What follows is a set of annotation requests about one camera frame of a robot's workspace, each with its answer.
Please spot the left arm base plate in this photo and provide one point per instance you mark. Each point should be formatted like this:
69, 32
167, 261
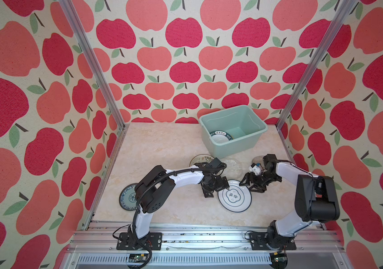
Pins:
127, 242

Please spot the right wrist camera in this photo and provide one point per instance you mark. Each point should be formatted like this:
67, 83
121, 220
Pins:
255, 169

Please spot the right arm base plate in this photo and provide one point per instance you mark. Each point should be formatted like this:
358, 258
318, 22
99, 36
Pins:
264, 241

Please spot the grey glass plate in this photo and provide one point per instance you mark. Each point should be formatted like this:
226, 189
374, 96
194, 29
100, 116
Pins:
259, 160

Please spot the white black ring plate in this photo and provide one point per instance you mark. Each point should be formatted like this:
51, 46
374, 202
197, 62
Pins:
236, 198

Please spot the mint green plastic bin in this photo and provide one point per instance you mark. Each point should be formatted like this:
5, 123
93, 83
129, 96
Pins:
240, 121

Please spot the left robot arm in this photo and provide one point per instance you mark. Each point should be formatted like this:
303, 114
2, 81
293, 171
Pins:
155, 188

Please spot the green rim plate front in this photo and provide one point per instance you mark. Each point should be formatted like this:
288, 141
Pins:
221, 137

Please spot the beige bamboo pattern plate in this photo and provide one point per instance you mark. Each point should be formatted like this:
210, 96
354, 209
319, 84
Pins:
201, 158

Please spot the left aluminium frame post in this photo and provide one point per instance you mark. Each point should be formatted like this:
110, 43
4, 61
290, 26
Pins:
78, 29

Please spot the right aluminium frame post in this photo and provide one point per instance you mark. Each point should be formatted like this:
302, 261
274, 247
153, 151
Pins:
339, 19

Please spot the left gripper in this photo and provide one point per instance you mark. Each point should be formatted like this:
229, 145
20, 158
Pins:
221, 186

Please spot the aluminium frame post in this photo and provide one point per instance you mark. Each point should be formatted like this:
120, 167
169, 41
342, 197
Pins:
339, 19
78, 29

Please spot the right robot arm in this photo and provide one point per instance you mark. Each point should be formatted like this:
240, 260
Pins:
315, 201

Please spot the clear glass plate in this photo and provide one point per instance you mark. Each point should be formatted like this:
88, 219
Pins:
234, 169

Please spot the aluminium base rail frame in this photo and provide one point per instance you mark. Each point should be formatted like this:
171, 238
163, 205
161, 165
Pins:
202, 247

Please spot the blue patterned plate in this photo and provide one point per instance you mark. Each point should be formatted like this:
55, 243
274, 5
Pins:
127, 200

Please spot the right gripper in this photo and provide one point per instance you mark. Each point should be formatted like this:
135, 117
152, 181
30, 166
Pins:
252, 182

